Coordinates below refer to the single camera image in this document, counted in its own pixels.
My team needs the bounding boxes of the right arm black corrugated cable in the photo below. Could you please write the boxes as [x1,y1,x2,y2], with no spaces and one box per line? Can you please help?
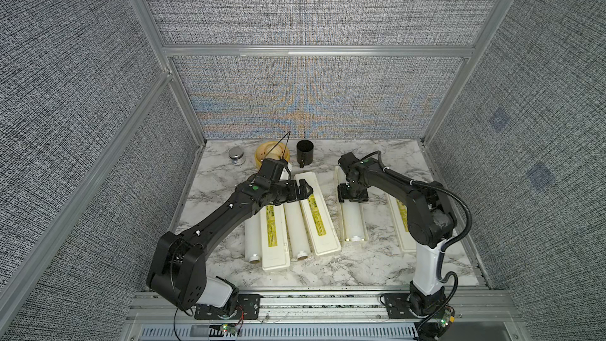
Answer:
[364,150,473,337]

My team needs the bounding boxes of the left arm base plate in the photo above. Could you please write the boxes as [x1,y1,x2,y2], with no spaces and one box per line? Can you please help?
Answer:
[194,294,261,321]

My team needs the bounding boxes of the white wrap dispenser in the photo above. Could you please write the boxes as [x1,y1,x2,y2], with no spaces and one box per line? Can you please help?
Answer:
[335,167,416,254]
[295,172,342,257]
[258,205,290,272]

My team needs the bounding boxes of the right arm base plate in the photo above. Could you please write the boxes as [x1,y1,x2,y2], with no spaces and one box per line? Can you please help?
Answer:
[380,293,456,321]

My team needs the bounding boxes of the yellow bowl with eggs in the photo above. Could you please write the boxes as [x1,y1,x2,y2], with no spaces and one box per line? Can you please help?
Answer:
[254,141,290,168]

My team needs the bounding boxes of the aluminium front rail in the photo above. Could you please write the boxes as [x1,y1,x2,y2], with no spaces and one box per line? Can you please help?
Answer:
[119,287,531,340]

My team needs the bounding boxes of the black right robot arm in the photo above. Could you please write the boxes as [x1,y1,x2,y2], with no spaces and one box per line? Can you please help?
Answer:
[338,153,457,318]

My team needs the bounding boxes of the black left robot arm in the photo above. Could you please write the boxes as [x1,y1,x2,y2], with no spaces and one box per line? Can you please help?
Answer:
[147,159,313,314]

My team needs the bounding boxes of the black cup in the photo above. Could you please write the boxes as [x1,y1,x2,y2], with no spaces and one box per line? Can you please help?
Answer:
[296,140,314,168]

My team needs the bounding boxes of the small silver lidded jar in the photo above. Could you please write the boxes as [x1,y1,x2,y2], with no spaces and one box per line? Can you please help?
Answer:
[228,146,246,166]

